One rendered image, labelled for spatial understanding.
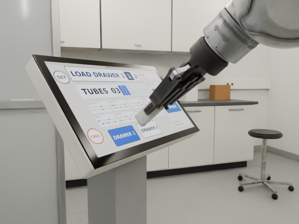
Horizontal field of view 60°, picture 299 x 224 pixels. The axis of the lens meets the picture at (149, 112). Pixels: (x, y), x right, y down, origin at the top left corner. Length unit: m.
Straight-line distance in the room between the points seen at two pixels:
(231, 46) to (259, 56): 4.18
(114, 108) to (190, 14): 3.04
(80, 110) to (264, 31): 0.44
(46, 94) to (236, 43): 0.41
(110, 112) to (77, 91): 0.10
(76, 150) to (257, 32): 0.41
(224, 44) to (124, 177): 0.49
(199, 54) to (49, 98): 0.34
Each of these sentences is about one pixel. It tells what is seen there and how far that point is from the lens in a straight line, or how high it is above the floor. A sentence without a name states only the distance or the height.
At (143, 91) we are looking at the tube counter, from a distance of 0.84.
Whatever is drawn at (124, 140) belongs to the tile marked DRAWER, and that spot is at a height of 0.99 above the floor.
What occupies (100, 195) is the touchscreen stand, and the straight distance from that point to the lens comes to 0.83.
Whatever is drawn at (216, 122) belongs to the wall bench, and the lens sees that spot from 3.36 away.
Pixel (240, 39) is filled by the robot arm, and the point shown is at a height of 1.20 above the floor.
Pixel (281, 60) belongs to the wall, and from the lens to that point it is 4.58.
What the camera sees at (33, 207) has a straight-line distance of 1.69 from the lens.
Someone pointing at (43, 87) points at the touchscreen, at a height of 1.12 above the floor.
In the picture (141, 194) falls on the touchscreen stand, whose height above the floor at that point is 0.77.
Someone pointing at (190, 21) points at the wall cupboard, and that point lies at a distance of 3.62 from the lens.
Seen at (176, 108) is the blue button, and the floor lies 1.04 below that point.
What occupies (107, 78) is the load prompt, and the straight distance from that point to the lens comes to 0.76.
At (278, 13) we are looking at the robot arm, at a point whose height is 1.19.
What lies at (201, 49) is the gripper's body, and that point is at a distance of 0.49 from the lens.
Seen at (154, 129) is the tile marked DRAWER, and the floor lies 1.00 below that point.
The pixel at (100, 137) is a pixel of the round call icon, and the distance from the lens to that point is 0.59.
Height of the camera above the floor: 1.13
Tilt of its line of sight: 6 degrees down
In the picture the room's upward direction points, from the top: straight up
